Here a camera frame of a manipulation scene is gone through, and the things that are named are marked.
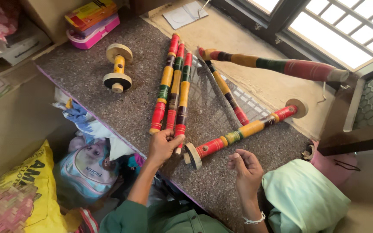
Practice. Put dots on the person's right hand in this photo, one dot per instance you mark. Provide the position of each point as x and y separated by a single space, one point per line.
249 173

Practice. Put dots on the person's left hand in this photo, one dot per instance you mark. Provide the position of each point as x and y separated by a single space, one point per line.
160 147

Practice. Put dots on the person's left fingers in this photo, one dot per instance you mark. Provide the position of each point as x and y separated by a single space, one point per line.
173 138

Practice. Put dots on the striped painted wooden stick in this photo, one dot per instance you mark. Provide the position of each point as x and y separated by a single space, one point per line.
174 90
165 84
184 97

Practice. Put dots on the thin striped wooden stick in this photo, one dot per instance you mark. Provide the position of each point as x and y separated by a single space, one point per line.
225 92

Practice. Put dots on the long striped axle with wheels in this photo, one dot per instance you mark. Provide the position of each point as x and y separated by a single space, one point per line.
248 129

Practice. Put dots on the person's green clothing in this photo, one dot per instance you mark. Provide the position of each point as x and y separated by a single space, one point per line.
160 220

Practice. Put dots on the blue white printed cloth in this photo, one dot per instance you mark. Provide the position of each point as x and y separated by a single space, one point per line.
89 124

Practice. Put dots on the short yellow axle with wheels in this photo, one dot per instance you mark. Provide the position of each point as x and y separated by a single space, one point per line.
118 68

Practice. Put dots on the light blue child's backpack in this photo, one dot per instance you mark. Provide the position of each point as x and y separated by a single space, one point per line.
83 171

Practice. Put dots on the white paper sheet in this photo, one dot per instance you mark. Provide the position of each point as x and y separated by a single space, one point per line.
183 15

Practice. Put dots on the thick striped wooden pole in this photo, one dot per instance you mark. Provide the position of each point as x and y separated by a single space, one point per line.
277 66

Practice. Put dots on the pink plastic lunch box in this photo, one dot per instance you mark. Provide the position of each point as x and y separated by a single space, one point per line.
92 37

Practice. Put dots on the metal window hook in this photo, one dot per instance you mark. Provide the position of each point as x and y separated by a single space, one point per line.
202 8

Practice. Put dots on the light green cloth bundle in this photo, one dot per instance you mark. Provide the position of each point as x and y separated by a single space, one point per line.
303 197

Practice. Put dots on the yellow plastic bag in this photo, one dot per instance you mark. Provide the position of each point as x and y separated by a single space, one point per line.
42 194

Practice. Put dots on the yellow orange packet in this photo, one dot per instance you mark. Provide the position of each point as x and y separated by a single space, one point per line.
89 13

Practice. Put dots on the pink cloth bag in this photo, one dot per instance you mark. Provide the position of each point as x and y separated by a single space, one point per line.
332 166

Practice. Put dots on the brown cardboard box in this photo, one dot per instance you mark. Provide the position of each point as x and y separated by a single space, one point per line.
49 17

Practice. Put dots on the white cardboard box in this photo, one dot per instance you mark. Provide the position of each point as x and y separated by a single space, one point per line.
24 47

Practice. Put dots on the pink woven mat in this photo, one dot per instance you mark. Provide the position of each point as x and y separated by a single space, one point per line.
3 210

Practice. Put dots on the dark wooden window shutter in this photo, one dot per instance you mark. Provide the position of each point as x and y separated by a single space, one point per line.
358 136

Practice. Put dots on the window with metal grille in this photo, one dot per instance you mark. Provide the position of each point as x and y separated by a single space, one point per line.
332 32

